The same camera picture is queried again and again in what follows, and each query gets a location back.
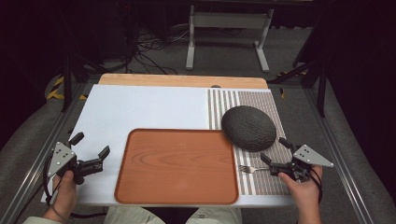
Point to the black tripod stand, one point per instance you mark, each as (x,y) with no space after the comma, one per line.
(322,93)
(66,87)

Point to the striped woven placemat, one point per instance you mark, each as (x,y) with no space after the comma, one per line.
(264,183)

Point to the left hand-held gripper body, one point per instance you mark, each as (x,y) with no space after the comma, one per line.
(60,158)

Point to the person's left leg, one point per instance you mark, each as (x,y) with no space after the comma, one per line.
(134,216)

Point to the white metal stand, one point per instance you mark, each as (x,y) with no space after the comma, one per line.
(229,20)

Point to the person's right hand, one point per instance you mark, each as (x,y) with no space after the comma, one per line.
(305,193)

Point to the white table mat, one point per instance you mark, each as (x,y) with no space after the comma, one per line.
(140,105)

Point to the person's left hand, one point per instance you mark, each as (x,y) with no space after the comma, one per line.
(63,193)

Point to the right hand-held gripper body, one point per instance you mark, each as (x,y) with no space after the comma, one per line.
(308,155)

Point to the yellow black hazard tape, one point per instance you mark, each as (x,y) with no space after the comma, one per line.
(56,90)

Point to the silver metal fork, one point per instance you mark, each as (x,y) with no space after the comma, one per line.
(246,169)

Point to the person's leg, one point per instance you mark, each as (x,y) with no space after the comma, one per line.
(134,216)
(214,217)

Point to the person's right leg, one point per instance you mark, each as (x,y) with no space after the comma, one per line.
(214,217)

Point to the brown wood-grain tray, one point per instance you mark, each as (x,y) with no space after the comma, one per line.
(177,166)

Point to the dark textured oval plate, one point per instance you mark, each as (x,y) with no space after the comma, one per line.
(249,128)

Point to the aluminium frame rail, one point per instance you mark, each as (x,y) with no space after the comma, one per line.
(336,146)
(39,158)

